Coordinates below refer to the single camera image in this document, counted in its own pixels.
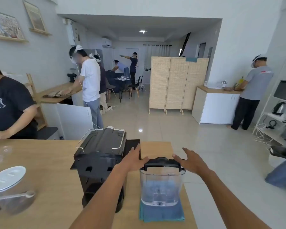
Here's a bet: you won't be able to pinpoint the beige folding screen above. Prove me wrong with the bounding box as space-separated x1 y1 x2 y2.
148 56 210 115

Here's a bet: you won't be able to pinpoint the clear plastic water tank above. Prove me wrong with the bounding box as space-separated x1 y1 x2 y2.
140 167 186 207

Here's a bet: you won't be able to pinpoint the person's left forearm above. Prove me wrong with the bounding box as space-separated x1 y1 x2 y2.
68 163 134 229

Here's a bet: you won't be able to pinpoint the blue folded cloth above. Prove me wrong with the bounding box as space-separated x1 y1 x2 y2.
139 200 185 223

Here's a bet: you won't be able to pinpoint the large framed picture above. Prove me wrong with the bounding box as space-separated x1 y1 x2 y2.
0 10 26 41

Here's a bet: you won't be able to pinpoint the person's left hand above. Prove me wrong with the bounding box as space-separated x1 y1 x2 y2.
119 143 150 174

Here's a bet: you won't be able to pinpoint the person's right hand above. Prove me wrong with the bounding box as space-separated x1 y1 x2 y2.
172 148 215 181

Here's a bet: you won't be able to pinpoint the black chair with wooden legs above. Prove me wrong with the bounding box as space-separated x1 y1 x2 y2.
128 75 143 98

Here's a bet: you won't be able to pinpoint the black electric kettle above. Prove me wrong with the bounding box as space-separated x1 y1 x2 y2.
272 102 286 116

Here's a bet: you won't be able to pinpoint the black coffee machine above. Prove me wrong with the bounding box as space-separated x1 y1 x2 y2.
73 126 128 214

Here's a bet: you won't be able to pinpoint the black dining table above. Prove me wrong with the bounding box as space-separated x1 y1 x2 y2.
114 77 132 102

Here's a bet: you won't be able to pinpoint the wooden ladder shelf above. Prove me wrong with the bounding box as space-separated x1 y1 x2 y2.
26 73 47 130

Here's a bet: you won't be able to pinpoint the wooden counter with white cabinet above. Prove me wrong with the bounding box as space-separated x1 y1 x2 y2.
39 82 94 141

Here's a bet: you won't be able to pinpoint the white cabinet with wooden top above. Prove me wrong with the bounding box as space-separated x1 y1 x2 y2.
191 85 242 125

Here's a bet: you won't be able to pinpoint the glass jar with spoon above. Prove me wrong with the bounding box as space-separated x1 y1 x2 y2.
0 166 36 218

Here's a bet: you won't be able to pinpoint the narrow framed picture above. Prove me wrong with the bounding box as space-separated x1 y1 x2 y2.
22 0 48 33

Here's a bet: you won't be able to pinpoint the clear plastic measuring spoon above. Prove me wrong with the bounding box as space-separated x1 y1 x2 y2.
0 191 36 203

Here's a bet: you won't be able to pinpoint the grey curtains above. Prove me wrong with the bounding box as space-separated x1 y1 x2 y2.
143 44 173 84

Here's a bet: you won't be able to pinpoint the black low stool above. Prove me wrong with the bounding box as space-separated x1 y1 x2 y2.
37 127 59 141

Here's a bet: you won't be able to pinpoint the person's right forearm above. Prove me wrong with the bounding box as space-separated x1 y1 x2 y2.
200 170 272 229

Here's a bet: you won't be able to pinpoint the white metal shelf rack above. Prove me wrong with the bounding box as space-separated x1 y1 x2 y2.
252 55 286 146

